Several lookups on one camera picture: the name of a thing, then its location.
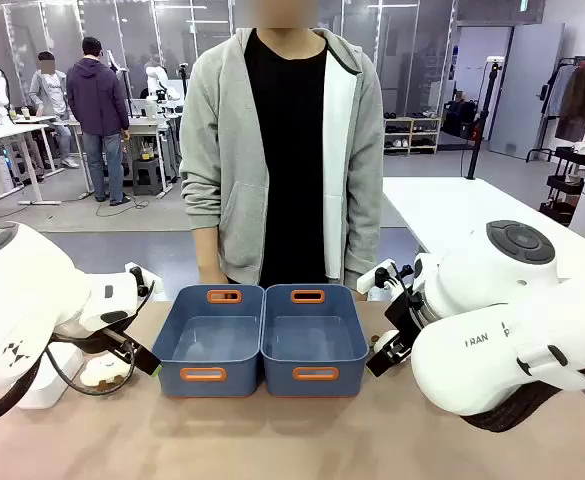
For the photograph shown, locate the person's right hand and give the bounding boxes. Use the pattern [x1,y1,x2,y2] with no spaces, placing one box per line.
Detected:
[198,266,230,287]

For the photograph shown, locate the black right arm cable sleeve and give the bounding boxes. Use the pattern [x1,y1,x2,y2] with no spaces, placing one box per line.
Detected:
[459,362,585,434]

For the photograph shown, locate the person's left forearm gray sleeve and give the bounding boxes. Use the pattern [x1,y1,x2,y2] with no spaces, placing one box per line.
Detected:
[343,172,385,292]

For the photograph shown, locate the black left arm cable sleeve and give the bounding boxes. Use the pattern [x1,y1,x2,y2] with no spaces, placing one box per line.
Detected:
[0,347,49,431]

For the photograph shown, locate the gray door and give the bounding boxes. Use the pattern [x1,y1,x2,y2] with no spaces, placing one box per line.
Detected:
[488,22,566,160]

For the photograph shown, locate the black utility cart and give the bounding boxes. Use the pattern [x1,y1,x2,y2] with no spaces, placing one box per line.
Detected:
[538,145,585,227]

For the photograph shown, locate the gray step stool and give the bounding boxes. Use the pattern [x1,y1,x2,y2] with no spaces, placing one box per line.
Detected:
[131,158,165,197]

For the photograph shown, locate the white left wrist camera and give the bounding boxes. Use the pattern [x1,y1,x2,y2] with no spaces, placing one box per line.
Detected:
[123,261,165,301]

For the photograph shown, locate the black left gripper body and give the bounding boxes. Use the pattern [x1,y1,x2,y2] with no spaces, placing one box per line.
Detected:
[100,327,162,376]

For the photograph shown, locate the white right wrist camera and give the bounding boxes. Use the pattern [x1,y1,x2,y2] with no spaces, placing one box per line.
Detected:
[356,258,414,302]

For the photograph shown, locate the white cluttered workbench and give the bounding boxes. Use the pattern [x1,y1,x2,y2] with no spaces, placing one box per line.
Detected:
[69,102,182,199]

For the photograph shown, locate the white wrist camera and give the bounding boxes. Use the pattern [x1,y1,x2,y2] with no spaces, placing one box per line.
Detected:
[356,258,414,302]
[123,261,165,301]

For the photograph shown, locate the wooden shoe rack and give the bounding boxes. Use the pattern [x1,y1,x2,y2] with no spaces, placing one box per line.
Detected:
[383,115,444,156]

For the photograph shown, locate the large white digital clock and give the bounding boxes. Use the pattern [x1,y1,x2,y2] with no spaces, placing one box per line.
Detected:
[16,342,84,410]

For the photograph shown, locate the person in gray hoodie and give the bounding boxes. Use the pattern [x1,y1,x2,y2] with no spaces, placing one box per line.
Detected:
[179,27,386,301]

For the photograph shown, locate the blue basket orange handles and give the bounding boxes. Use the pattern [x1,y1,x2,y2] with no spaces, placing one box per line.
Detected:
[260,283,371,398]
[151,284,266,399]

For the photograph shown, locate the black tripod stand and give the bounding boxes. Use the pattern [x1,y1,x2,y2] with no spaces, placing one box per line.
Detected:
[464,55,505,181]

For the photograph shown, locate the man in light gray hoodie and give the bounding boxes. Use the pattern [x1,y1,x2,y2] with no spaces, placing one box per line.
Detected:
[27,50,81,170]

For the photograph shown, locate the person's right forearm gray sleeve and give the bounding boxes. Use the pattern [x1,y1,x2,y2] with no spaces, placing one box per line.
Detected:
[180,172,224,275]

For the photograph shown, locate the black clothes rack with clothes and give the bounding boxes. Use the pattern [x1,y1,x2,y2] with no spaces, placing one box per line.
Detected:
[525,55,585,164]

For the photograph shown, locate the large white desk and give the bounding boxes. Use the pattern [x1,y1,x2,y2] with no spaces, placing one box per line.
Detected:
[381,175,585,282]

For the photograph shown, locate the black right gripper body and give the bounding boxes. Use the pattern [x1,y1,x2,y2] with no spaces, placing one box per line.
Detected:
[384,291,426,347]

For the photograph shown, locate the black bags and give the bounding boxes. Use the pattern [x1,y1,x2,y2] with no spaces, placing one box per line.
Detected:
[443,98,482,140]

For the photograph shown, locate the black arm cable sleeve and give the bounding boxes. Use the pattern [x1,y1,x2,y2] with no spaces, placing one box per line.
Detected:
[459,362,585,434]
[0,347,49,431]

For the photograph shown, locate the man in purple hoodie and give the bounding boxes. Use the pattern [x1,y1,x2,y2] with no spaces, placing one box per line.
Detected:
[65,36,133,207]

